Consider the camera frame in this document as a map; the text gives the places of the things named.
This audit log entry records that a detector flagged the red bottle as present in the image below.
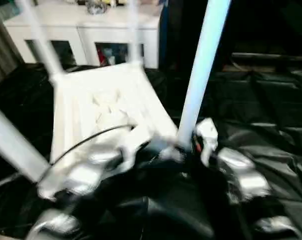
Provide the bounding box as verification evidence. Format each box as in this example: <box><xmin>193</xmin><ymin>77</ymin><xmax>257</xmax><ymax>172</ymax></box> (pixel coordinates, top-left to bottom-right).
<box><xmin>97</xmin><ymin>46</ymin><xmax>107</xmax><ymax>65</ymax></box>

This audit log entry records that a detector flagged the white plastic table top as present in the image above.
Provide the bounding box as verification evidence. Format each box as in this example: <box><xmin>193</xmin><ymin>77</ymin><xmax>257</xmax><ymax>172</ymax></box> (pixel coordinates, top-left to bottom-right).
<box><xmin>37</xmin><ymin>61</ymin><xmax>182</xmax><ymax>199</ymax></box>

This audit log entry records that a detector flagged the black mat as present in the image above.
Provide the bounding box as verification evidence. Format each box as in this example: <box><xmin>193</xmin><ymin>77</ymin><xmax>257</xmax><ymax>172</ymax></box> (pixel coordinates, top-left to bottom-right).
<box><xmin>0</xmin><ymin>62</ymin><xmax>302</xmax><ymax>240</ymax></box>

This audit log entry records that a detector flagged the white sideboard cabinet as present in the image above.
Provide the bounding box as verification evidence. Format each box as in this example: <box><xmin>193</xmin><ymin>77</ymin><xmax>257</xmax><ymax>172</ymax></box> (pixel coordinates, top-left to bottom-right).
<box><xmin>2</xmin><ymin>1</ymin><xmax>160</xmax><ymax>69</ymax></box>

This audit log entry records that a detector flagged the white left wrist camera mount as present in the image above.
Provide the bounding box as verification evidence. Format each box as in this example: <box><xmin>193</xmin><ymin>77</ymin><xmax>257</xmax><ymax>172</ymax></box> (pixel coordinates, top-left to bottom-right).
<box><xmin>120</xmin><ymin>139</ymin><xmax>152</xmax><ymax>171</ymax></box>

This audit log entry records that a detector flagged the grey brown curtain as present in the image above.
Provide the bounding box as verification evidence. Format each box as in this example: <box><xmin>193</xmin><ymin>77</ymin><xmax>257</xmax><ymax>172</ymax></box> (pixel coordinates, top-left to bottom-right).
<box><xmin>0</xmin><ymin>6</ymin><xmax>24</xmax><ymax>84</ymax></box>

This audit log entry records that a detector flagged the dark ornament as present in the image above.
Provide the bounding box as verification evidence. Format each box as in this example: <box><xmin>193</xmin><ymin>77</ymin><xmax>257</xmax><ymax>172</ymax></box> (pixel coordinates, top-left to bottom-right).
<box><xmin>85</xmin><ymin>0</ymin><xmax>109</xmax><ymax>15</ymax></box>

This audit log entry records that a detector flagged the dark metal bar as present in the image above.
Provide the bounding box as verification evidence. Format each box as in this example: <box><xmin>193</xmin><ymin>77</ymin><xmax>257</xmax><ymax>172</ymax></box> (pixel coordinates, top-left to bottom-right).
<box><xmin>231</xmin><ymin>51</ymin><xmax>302</xmax><ymax>61</ymax></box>

